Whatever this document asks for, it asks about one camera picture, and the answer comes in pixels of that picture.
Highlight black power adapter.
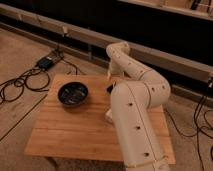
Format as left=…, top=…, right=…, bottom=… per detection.
left=36, top=57, right=55, bottom=70

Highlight white carton box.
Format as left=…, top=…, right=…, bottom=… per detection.
left=105, top=109, right=113, bottom=123

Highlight black cables at right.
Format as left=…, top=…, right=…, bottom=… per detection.
left=164, top=94, right=213, bottom=164

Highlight black bowl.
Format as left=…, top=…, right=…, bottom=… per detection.
left=57, top=82, right=89, bottom=106

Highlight black eraser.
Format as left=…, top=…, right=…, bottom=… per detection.
left=106, top=85, right=114, bottom=94

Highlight long wooden beam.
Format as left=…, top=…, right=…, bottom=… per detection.
left=0, top=3, right=213, bottom=82

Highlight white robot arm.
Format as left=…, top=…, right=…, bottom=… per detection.
left=106, top=42, right=171, bottom=171

